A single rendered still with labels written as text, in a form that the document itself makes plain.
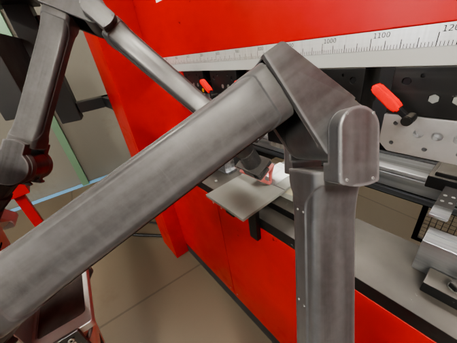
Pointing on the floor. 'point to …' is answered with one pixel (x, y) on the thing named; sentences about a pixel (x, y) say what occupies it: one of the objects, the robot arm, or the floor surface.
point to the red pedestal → (26, 204)
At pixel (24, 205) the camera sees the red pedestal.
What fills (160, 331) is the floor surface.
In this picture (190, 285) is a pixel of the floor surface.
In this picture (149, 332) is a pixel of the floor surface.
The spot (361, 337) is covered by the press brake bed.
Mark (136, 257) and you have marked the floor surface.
